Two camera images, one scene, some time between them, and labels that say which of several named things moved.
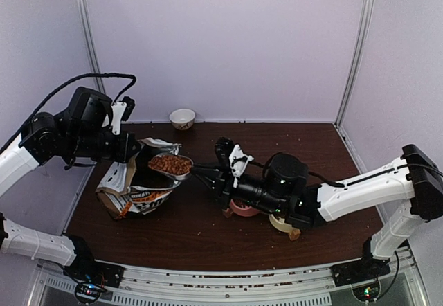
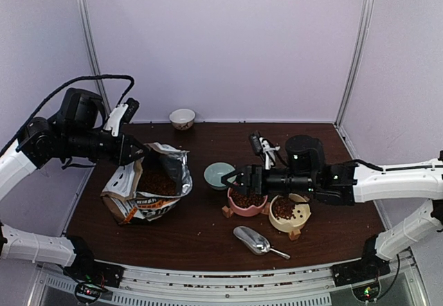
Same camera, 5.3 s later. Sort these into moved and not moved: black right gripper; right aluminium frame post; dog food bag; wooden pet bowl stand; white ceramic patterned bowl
Moved: dog food bag; black right gripper
Not moved: right aluminium frame post; white ceramic patterned bowl; wooden pet bowl stand
